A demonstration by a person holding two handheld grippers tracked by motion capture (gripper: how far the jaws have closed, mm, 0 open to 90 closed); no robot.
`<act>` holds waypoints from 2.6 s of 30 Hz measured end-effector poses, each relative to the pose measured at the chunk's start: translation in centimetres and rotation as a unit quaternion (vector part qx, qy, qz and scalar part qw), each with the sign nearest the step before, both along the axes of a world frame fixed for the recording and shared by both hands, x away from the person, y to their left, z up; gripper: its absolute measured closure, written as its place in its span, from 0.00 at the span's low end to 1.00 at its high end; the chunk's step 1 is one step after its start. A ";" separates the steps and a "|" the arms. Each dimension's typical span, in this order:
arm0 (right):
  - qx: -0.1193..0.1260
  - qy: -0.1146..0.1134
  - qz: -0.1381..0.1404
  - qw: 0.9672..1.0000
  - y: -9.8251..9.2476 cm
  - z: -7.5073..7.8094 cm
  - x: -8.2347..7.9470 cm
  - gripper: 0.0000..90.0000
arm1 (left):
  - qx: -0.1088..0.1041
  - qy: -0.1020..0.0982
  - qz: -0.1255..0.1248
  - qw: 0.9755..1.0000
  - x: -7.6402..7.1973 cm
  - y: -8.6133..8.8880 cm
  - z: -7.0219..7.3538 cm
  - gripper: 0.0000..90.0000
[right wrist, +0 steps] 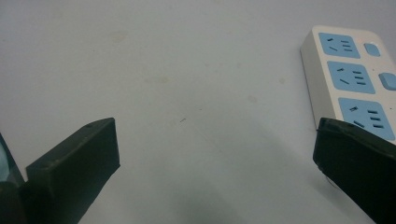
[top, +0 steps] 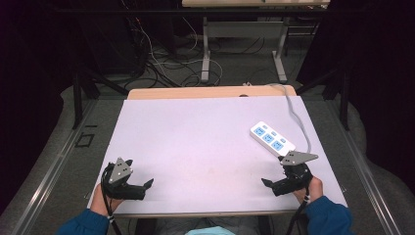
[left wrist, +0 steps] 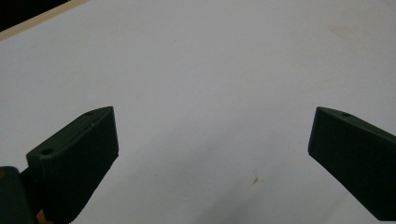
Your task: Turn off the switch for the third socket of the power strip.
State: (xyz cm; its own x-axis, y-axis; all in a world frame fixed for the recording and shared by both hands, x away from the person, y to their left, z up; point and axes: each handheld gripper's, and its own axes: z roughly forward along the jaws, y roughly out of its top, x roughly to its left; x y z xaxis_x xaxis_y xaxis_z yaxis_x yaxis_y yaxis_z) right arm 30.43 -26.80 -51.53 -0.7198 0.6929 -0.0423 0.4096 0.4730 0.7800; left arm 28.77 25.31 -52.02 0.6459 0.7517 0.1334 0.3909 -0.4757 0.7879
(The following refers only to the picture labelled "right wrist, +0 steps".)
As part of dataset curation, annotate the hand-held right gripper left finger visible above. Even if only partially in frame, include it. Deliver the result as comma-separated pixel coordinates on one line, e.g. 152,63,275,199
20,117,121,224

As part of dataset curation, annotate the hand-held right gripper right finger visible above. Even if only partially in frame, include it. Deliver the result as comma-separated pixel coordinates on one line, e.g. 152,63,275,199
312,117,396,224

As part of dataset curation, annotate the white and blue power strip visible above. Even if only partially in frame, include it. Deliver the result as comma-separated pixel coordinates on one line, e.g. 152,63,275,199
300,25,396,142

